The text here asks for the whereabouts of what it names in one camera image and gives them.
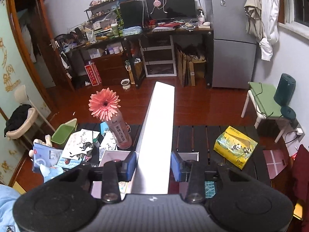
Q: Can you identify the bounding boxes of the green small stool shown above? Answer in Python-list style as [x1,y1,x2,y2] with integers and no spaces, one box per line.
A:
[241,82,288,143]

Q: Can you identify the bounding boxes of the blue white plastic bag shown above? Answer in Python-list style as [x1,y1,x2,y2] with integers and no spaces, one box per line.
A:
[32,143,62,173]

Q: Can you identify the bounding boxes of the yellow panda tissue pack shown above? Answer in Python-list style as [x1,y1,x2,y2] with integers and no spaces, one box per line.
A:
[214,126,258,170]

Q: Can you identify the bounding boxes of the black desk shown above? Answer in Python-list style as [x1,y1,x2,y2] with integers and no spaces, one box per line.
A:
[67,28,214,87]

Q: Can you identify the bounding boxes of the white drawer unit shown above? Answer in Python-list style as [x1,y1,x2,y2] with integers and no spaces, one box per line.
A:
[139,34,177,78]

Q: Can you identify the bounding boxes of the white curtain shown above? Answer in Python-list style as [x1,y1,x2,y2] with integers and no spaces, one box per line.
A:
[244,0,280,61]

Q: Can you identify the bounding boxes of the pink gerbera flower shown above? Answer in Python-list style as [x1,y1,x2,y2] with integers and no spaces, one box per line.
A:
[88,87,121,122]

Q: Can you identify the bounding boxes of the black computer monitor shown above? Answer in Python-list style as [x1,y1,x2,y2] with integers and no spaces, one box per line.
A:
[146,0,196,20]

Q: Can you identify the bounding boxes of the silver refrigerator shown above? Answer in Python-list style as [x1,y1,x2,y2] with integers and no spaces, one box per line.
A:
[204,0,256,89]

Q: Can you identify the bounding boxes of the stack of papers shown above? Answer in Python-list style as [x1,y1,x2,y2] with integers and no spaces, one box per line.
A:
[56,128,118,170]

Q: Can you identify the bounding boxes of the green cutting mat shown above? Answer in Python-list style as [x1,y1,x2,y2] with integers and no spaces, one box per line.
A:
[204,181,216,199]

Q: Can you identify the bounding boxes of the beige chair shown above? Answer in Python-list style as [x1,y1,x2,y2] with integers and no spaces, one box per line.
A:
[4,84,56,146]

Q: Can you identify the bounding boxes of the blue white ceramic humidifier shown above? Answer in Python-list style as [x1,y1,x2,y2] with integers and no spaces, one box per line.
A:
[40,165,64,183]

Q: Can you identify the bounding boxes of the red sign box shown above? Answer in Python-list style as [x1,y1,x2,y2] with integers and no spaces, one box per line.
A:
[85,61,102,86]

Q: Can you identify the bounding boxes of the pink tea bottle vase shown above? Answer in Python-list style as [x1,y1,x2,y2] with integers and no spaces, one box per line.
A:
[106,110,132,150]

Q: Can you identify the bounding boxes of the white box lid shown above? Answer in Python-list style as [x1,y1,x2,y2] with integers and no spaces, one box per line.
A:
[131,82,175,194]

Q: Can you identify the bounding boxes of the white storage box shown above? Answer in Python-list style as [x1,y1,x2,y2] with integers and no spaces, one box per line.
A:
[91,150,199,199]

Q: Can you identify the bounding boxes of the small ceramic pot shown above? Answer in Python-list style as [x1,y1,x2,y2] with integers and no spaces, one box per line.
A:
[121,78,131,90]

